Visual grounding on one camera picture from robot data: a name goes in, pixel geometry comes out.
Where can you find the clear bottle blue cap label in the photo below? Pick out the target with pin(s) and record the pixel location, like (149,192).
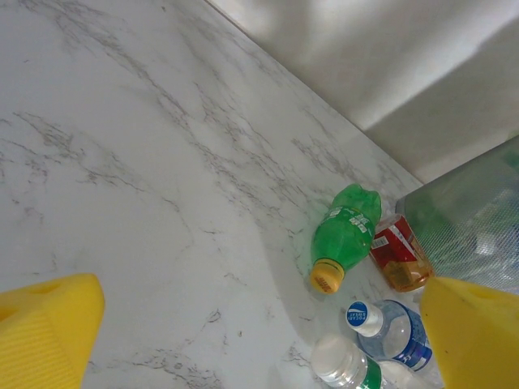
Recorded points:
(389,332)

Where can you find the small green bottle yellow cap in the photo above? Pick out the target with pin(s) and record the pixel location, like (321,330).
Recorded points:
(344,235)

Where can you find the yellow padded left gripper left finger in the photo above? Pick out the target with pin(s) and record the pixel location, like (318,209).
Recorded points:
(44,336)

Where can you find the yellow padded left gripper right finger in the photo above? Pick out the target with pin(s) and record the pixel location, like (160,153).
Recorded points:
(478,340)

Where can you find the red label tea bottle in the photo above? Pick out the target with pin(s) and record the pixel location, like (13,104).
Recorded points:
(399,253)

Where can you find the grey mesh waste bin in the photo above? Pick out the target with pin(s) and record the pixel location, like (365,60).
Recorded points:
(466,243)

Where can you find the clear bottle white cap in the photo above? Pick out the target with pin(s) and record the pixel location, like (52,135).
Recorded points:
(344,362)

